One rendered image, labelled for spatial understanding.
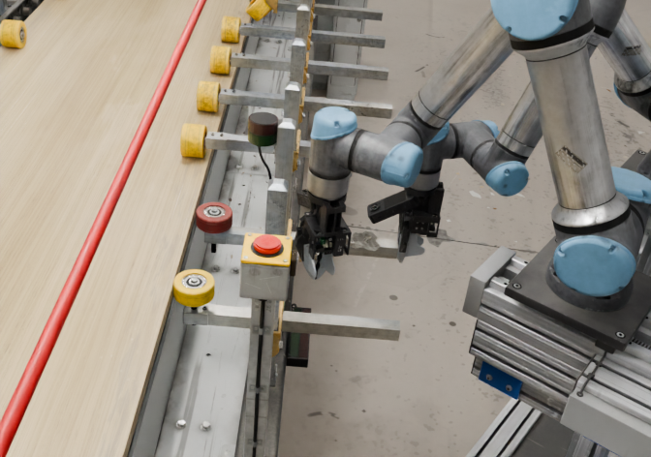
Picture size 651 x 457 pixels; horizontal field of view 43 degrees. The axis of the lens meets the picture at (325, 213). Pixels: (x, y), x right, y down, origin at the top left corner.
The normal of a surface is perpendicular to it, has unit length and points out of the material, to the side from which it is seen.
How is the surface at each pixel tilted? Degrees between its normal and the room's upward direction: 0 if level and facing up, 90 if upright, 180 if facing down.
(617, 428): 90
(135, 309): 0
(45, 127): 0
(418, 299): 0
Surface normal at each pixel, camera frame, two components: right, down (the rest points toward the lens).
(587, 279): -0.39, 0.58
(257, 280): -0.03, 0.55
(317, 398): 0.09, -0.83
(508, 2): -0.46, 0.34
